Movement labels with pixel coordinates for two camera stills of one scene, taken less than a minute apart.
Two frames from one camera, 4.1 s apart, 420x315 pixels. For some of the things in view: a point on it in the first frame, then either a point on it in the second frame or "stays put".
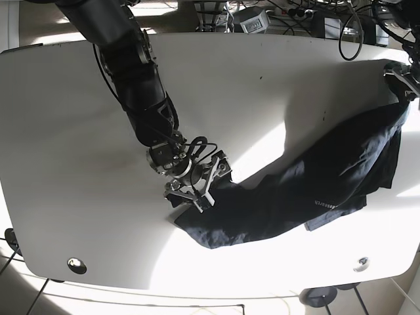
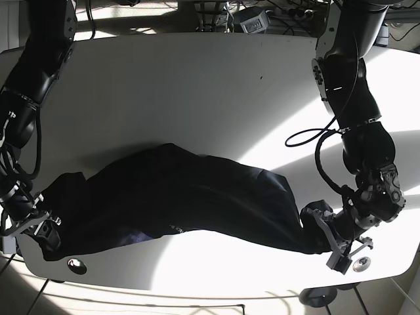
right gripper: x=404 y=73 to x=340 y=260
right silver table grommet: x=361 y=264 stays put
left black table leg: x=37 y=296 stays put
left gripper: x=176 y=191 to x=41 y=224
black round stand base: x=317 y=296 stays put
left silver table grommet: x=77 y=265 stays put
